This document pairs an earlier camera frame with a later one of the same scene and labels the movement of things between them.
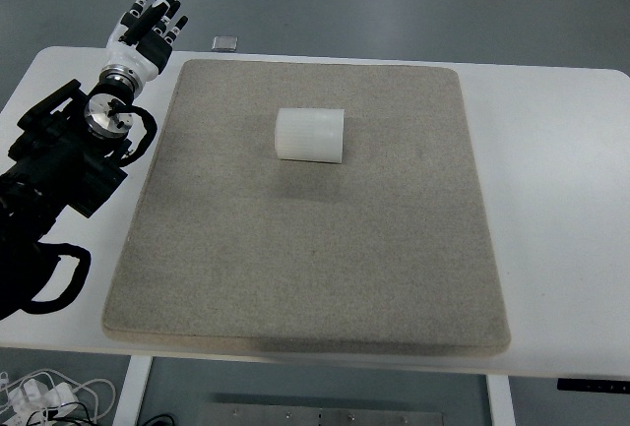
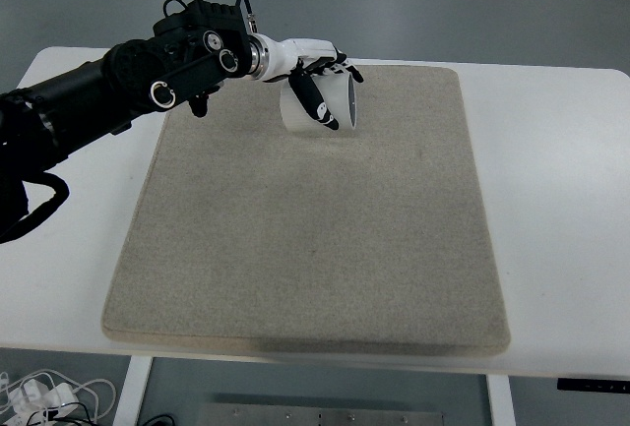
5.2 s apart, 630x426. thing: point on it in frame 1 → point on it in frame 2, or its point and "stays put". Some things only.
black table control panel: (606, 385) stays put
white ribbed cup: (309, 134) → (339, 95)
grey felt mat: (310, 205) stays put
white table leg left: (134, 391) stays put
